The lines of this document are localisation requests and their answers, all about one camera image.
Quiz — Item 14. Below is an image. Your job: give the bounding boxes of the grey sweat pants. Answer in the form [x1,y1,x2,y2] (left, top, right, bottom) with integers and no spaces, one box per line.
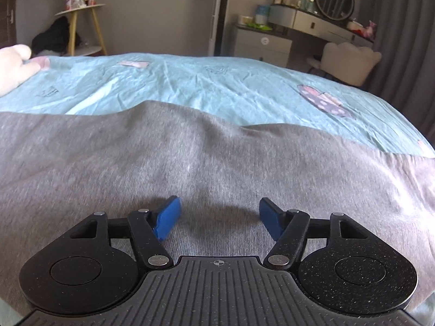
[1,102,434,325]

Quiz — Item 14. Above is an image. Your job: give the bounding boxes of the light blue bed sheet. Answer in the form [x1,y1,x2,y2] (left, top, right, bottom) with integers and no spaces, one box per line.
[1,53,434,158]

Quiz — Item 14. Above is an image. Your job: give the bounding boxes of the white shell back chair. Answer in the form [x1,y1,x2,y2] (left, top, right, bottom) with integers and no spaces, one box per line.
[306,42,382,87]

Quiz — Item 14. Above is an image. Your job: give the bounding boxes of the white drawer cabinet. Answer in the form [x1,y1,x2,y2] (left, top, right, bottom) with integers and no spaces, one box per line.
[231,25,292,68]

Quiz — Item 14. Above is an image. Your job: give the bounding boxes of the round side table yellow legs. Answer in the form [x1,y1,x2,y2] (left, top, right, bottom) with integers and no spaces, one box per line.
[55,4,108,56]

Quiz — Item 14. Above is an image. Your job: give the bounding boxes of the white grey dressing table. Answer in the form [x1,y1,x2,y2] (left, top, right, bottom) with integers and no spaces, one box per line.
[268,4,373,49]

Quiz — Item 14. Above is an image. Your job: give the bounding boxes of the black clothes pile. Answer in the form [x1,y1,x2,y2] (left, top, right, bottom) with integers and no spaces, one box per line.
[31,16,70,55]

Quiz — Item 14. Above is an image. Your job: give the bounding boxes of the pink white pillow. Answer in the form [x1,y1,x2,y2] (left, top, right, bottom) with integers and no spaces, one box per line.
[0,44,50,96]

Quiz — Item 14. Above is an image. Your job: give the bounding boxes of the grey curtain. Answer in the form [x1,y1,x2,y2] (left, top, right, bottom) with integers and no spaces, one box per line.
[359,0,434,142]

